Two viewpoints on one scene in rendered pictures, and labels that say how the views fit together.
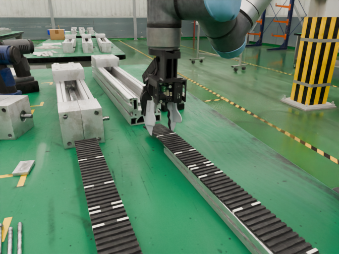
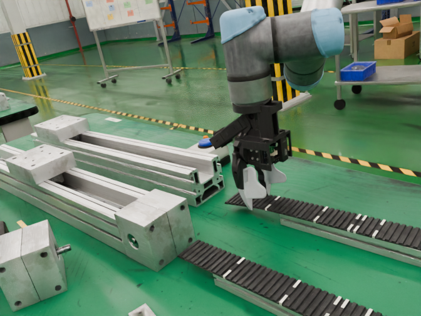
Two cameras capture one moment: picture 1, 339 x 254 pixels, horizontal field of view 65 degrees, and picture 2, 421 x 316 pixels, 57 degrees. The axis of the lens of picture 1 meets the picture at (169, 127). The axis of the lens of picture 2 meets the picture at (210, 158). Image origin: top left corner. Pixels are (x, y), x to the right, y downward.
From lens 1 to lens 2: 0.36 m
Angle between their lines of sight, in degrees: 19
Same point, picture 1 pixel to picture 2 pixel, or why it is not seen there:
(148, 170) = (293, 252)
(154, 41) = (250, 97)
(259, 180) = (408, 214)
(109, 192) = (314, 294)
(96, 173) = (267, 281)
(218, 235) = not seen: outside the picture
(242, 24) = not seen: hidden behind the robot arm
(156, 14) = (249, 65)
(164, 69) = (272, 127)
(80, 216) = not seen: outside the picture
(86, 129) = (175, 234)
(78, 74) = (67, 162)
